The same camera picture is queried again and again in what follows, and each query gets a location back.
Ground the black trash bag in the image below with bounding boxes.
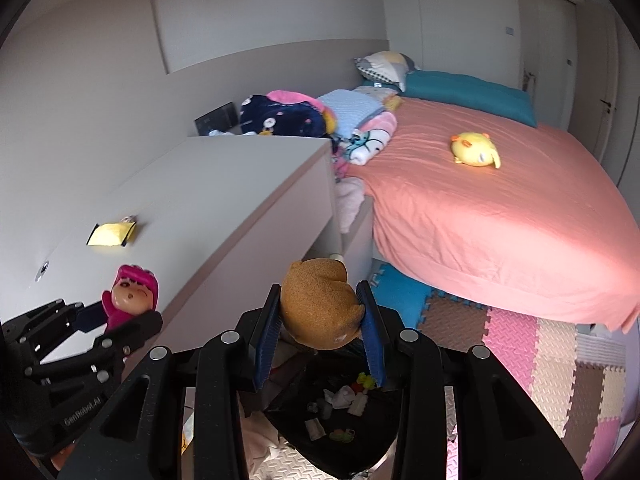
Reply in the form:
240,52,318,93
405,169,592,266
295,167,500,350
262,340,406,478

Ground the grey ribbed mat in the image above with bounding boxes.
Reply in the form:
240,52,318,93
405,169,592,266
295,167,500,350
575,322,631,366

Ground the yellow chick plush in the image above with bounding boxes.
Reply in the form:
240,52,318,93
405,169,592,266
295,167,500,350
450,131,502,169

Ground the white cabinet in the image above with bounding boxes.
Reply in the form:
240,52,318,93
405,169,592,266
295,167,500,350
0,135,346,391

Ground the yellow snack packet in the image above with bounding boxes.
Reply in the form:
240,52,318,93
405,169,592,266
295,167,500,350
86,221,138,248

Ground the white door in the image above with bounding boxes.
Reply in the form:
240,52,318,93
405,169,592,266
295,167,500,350
517,0,581,133

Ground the brown plush toy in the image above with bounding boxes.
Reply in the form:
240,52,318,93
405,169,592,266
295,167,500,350
279,257,365,351

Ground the light pink cloth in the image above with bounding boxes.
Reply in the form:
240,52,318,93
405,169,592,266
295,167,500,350
334,176,366,235
240,400,286,480

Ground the navy printed blanket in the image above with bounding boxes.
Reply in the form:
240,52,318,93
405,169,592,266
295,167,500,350
239,93,332,137

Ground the teal pillow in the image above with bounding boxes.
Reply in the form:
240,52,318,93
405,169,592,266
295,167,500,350
400,70,538,128

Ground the white crumpled tissue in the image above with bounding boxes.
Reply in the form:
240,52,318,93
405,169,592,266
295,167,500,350
324,386,368,418

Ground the pink plush blanket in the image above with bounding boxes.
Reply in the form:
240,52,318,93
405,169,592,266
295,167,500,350
266,90,326,113

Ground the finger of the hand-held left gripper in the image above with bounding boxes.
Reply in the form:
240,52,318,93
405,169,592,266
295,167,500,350
0,299,108,361
25,310,164,386

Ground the patchwork patterned pillow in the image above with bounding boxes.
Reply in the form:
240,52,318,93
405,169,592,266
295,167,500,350
354,51,418,92

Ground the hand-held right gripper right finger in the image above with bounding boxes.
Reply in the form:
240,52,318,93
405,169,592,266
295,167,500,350
355,280,583,480

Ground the colourful foam floor mat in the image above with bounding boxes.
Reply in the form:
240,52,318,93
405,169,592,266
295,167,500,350
250,260,636,480

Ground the pink white cartoon blanket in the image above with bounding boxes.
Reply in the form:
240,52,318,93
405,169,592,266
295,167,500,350
337,111,398,167

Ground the person's left hand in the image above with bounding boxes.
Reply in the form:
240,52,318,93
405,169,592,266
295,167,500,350
49,442,78,472

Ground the pink hooded doll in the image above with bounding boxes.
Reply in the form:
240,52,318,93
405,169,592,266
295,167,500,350
101,265,160,333

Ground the black wall panel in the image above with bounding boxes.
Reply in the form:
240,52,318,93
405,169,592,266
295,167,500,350
194,102,238,136

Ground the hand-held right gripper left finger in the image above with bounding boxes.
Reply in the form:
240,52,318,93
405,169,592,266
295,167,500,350
59,282,282,480

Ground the bed with pink sheet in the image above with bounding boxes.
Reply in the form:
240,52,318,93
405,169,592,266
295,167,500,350
345,97,640,333

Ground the light blue blanket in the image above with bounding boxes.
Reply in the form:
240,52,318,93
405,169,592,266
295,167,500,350
317,89,386,143

